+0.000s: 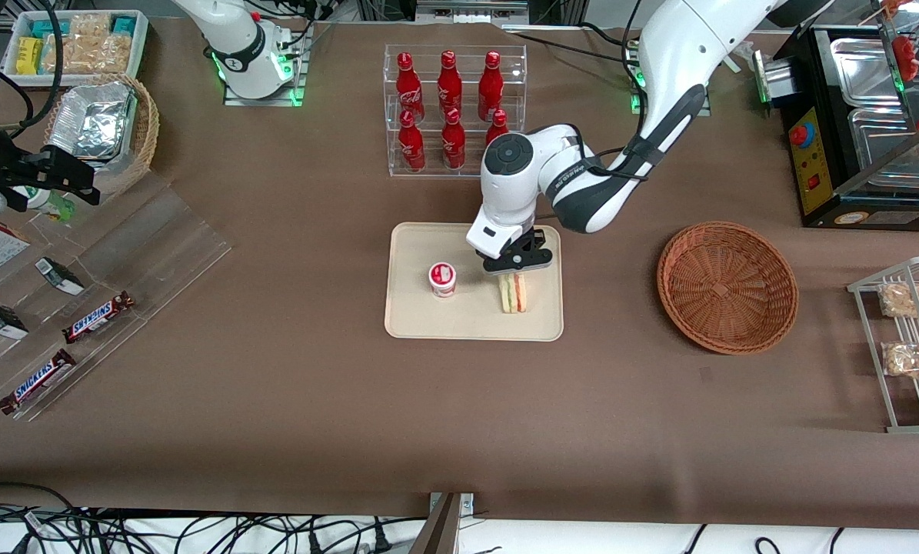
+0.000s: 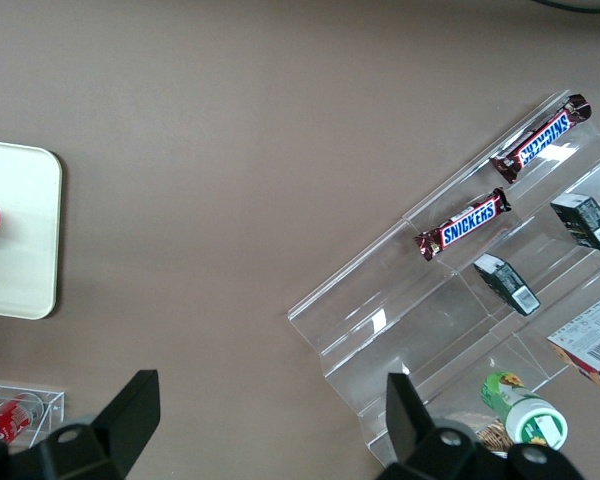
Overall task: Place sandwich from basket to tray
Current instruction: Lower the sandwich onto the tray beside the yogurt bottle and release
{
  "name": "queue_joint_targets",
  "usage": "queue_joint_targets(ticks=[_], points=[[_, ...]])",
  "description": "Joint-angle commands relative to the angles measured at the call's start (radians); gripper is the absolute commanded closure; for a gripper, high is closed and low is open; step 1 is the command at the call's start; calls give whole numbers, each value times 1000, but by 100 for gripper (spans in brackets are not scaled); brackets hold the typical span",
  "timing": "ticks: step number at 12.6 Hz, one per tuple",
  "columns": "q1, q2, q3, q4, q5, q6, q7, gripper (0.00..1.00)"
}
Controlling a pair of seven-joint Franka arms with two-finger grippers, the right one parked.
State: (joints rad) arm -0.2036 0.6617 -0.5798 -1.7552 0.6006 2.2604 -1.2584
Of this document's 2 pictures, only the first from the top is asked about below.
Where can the teal snack pack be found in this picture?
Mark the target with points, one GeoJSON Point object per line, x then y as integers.
{"type": "Point", "coordinates": [123, 25]}
{"type": "Point", "coordinates": [48, 29]}

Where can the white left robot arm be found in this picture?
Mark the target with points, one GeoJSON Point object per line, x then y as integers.
{"type": "Point", "coordinates": [682, 46]}

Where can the silver foil container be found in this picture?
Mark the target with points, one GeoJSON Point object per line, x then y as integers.
{"type": "Point", "coordinates": [94, 119]}

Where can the clear acrylic stepped display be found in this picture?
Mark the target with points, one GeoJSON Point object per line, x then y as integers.
{"type": "Point", "coordinates": [159, 246]}

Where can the round brown wicker basket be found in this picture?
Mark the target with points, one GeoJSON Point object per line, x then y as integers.
{"type": "Point", "coordinates": [728, 288]}

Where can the beige plastic tray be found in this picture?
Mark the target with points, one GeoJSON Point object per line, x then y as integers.
{"type": "Point", "coordinates": [467, 319]}

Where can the red white yogurt cup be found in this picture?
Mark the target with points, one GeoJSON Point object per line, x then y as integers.
{"type": "Point", "coordinates": [442, 280]}

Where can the green white plastic bottle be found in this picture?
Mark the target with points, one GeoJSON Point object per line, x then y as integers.
{"type": "Point", "coordinates": [51, 206]}

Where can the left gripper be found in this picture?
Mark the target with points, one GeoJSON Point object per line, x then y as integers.
{"type": "Point", "coordinates": [537, 237]}

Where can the aluminium frame profile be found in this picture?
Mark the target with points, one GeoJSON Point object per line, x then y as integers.
{"type": "Point", "coordinates": [471, 9]}

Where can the light tan wicker basket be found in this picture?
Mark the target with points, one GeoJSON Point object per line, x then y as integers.
{"type": "Point", "coordinates": [148, 127]}

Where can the clear acrylic bottle rack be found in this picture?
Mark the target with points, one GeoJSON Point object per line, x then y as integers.
{"type": "Point", "coordinates": [432, 173]}

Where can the Snickers chocolate bar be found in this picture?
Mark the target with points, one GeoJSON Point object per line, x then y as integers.
{"type": "Point", "coordinates": [38, 382]}
{"type": "Point", "coordinates": [98, 318]}

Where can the black food warmer appliance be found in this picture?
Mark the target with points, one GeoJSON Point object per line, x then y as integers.
{"type": "Point", "coordinates": [813, 154]}

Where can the white plastic bin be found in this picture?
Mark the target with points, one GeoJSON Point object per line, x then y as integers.
{"type": "Point", "coordinates": [142, 46]}

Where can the yellow snack pack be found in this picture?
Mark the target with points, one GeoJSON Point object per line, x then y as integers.
{"type": "Point", "coordinates": [28, 55]}

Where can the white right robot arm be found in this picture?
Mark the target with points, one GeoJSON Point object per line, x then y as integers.
{"type": "Point", "coordinates": [240, 42]}

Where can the brown table cover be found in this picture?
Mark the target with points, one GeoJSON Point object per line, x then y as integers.
{"type": "Point", "coordinates": [313, 400]}

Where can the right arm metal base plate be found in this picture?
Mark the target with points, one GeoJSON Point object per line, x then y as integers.
{"type": "Point", "coordinates": [294, 77]}

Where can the red Coca-Cola bottle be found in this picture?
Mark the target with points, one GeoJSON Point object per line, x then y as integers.
{"type": "Point", "coordinates": [497, 123]}
{"type": "Point", "coordinates": [449, 81]}
{"type": "Point", "coordinates": [491, 83]}
{"type": "Point", "coordinates": [407, 85]}
{"type": "Point", "coordinates": [411, 146]}
{"type": "Point", "coordinates": [453, 145]}

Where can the clear bag of snacks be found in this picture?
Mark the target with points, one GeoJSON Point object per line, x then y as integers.
{"type": "Point", "coordinates": [909, 300]}
{"type": "Point", "coordinates": [909, 359]}

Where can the white plastic wrapper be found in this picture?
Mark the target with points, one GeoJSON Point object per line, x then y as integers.
{"type": "Point", "coordinates": [740, 52]}

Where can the steel warmer pan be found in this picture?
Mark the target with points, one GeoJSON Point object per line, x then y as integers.
{"type": "Point", "coordinates": [863, 73]}
{"type": "Point", "coordinates": [882, 138]}

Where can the triangular sandwich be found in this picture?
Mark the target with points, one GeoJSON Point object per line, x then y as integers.
{"type": "Point", "coordinates": [513, 294]}

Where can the small black carton box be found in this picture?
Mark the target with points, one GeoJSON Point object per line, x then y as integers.
{"type": "Point", "coordinates": [1, 320]}
{"type": "Point", "coordinates": [60, 276]}

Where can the clear bag of crackers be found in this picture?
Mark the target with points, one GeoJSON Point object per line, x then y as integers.
{"type": "Point", "coordinates": [73, 55]}
{"type": "Point", "coordinates": [90, 27]}
{"type": "Point", "coordinates": [117, 52]}

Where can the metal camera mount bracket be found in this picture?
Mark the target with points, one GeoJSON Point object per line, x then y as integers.
{"type": "Point", "coordinates": [447, 523]}

